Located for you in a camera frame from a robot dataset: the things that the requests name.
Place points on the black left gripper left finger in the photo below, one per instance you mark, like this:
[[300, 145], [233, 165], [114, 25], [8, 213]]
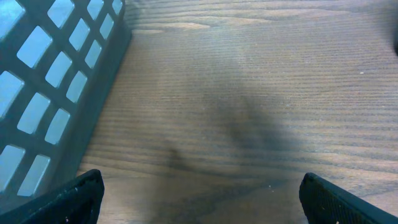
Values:
[[77, 201]]

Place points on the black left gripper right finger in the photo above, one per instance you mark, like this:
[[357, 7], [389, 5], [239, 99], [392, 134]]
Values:
[[326, 203]]

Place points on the grey plastic basket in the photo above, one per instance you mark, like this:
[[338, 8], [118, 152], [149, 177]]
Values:
[[58, 62]]

